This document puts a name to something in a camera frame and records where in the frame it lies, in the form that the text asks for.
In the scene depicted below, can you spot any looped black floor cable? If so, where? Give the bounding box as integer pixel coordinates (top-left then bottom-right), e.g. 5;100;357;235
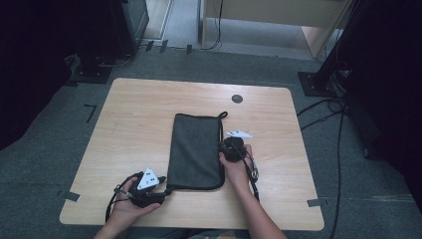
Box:
296;97;348;131

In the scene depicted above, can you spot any person's left hand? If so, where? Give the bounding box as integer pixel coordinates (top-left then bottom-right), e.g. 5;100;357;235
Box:
109;176;162;231

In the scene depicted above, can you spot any black square stand base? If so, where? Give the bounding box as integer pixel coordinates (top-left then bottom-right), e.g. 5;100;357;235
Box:
297;71;343;99

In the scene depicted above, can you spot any long black floor cable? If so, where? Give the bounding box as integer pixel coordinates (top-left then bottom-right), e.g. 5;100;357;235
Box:
327;106;348;239

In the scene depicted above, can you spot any dark curtain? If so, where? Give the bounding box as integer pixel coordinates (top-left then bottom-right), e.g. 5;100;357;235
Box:
0;0;83;152
342;0;422;215

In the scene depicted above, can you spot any right hand-held gripper cable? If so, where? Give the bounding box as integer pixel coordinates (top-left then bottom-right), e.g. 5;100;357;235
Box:
229;140;261;203

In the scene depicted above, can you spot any hand-held gripper cable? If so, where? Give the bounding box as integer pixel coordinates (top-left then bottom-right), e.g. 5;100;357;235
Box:
105;171;145;224
229;140;261;203

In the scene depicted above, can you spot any black angled floor tape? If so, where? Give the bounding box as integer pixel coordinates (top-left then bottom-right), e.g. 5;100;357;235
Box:
83;104;99;124

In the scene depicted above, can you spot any person's right hand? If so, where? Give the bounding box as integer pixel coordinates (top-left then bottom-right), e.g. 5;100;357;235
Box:
218;143;256;194

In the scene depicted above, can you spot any beige wooden desk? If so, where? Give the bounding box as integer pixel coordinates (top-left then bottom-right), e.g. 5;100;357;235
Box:
198;0;353;61

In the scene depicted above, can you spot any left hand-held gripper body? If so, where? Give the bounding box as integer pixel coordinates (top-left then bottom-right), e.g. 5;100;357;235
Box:
126;166;167;209

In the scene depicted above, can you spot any left hand-held gripper cable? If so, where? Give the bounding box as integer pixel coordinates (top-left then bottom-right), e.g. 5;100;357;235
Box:
105;171;145;224

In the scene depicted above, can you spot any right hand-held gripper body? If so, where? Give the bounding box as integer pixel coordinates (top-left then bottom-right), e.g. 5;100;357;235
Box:
220;129;254;163

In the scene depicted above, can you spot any dark grey cloth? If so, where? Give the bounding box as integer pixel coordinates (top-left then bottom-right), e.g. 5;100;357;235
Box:
165;111;229;192

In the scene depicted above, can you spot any black flat stand base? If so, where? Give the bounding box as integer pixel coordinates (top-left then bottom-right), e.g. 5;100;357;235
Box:
64;53;114;86

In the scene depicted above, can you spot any black hanging cable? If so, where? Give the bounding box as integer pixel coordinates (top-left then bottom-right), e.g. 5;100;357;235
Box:
202;0;225;52

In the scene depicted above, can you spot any black metal stand post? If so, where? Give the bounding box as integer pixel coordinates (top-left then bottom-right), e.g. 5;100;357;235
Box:
314;0;369;88

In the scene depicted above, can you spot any grey tape piece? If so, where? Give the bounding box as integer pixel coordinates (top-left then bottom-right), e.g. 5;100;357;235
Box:
306;197;323;209
62;190;82;203

